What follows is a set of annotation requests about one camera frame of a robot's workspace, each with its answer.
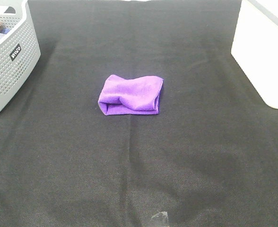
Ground purple microfiber towel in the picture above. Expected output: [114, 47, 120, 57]
[98, 75, 164, 115]

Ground black fabric table cover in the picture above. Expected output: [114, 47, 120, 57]
[0, 0, 278, 227]

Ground grey tape patch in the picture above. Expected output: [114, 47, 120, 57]
[148, 211, 169, 227]

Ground grey perforated plastic basket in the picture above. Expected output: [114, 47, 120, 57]
[0, 0, 41, 112]

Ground white plastic storage bin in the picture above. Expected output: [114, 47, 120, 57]
[231, 0, 278, 109]

